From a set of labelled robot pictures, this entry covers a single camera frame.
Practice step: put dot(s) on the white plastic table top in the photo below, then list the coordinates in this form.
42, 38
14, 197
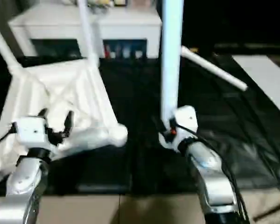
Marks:
60, 88

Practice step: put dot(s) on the white plastic table leg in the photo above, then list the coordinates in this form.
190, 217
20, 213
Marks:
4, 44
171, 58
212, 68
89, 35

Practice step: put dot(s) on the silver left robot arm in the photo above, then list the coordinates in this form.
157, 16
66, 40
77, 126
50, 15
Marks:
23, 177

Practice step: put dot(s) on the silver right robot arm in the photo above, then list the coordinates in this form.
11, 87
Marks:
212, 177

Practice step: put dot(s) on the black work mat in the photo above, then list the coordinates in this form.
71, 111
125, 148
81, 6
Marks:
142, 105

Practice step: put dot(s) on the small white cup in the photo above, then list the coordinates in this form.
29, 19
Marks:
138, 54

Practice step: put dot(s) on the tall white bottle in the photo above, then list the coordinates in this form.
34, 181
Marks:
125, 53

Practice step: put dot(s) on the small tan box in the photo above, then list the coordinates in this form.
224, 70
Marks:
193, 49

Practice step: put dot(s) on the white sideboard cabinet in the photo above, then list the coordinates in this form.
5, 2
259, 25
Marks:
60, 25

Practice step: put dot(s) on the dark clutter on cabinet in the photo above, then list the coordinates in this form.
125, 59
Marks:
98, 5

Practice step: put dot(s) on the small framed picture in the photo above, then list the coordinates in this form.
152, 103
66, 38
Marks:
120, 2

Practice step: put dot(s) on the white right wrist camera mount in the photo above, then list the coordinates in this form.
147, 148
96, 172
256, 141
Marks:
186, 116

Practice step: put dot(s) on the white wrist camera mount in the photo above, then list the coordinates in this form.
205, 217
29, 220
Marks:
186, 116
31, 130

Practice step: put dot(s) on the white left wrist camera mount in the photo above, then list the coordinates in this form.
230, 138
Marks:
31, 130

